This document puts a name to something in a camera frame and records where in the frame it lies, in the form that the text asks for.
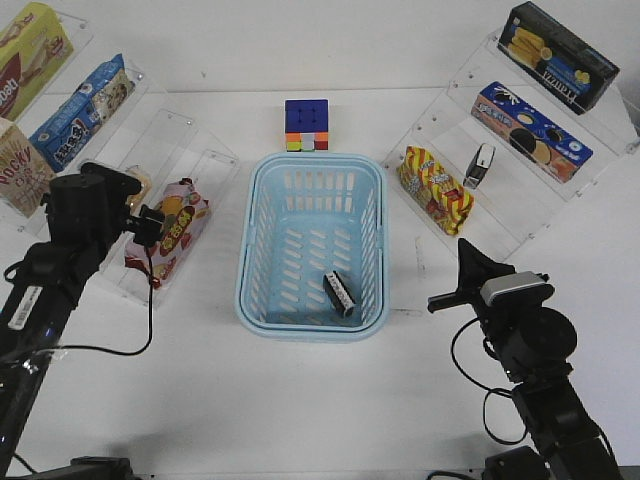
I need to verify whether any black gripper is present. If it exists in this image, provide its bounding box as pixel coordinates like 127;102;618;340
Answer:
43;161;142;250
427;238;546;321

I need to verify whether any clear bread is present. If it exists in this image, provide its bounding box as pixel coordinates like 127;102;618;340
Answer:
125;165;152;213

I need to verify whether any pink strawberry cake package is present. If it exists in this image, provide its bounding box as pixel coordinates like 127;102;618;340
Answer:
124;177;212;289

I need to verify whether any black white tissue pack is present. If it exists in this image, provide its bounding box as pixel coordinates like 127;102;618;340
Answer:
323;270;356;318

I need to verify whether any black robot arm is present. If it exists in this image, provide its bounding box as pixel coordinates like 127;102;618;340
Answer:
1;162;142;472
427;239;621;479

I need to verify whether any black silver tissue pack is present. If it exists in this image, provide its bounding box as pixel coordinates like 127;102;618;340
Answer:
463;143;495;189

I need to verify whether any light blue plastic basket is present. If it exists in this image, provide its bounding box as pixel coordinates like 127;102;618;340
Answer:
235;152;390;342

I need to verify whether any Pocky snack box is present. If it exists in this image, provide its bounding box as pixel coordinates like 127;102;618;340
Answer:
1;118;56;218

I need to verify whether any blue cookie bag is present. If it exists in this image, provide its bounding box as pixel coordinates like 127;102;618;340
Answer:
29;54;135;173

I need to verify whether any red yellow striped snack bag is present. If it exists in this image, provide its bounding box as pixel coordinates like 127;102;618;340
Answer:
396;146;475;236

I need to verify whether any clear acrylic left shelf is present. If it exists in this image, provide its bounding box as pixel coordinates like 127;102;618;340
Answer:
0;12;242;310

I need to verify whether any clear acrylic shelf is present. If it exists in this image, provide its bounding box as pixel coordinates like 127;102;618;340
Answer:
382;32;639;261
0;12;242;310

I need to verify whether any clear acrylic right shelf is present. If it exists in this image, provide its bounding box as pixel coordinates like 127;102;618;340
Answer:
382;32;639;261

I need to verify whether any blue sandwich cookie box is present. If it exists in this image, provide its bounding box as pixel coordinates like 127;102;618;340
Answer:
471;81;593;184

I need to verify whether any yellow biscuit box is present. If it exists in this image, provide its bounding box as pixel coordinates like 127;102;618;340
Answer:
1;2;74;121

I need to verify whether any multicolour puzzle cube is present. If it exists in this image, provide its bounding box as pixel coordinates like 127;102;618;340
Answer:
284;99;329;152

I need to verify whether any dark blue cracker box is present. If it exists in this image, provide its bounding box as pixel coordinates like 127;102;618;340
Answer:
497;1;620;115

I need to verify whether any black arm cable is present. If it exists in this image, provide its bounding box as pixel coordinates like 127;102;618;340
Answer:
3;242;154;357
424;317;531;480

